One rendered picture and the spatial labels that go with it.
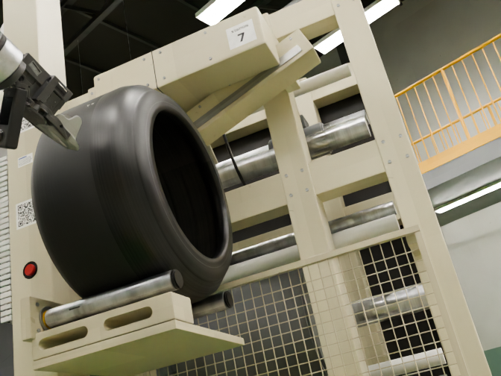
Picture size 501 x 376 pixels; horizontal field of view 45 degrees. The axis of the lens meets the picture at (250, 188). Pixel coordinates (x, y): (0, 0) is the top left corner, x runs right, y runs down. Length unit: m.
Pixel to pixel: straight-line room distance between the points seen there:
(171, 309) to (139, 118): 0.44
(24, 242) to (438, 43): 10.99
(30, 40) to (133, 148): 0.74
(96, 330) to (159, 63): 0.96
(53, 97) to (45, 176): 0.24
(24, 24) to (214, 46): 0.59
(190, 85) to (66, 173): 0.72
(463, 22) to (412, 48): 1.04
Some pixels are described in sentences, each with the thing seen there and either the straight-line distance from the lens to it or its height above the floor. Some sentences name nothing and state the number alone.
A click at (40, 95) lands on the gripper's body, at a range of 1.20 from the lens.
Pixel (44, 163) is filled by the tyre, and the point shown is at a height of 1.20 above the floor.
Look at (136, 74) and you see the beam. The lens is 2.03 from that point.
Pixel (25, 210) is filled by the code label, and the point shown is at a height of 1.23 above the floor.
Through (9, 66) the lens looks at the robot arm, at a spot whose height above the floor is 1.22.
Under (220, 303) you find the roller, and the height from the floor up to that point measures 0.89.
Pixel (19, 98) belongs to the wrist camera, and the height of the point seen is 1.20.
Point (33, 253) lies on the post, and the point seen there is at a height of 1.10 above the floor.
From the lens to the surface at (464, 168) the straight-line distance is 7.00.
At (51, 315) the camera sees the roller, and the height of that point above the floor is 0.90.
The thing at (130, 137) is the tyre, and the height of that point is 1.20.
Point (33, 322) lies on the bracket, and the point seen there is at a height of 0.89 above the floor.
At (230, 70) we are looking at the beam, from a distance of 1.93.
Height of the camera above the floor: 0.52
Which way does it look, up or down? 24 degrees up
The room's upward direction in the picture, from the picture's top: 12 degrees counter-clockwise
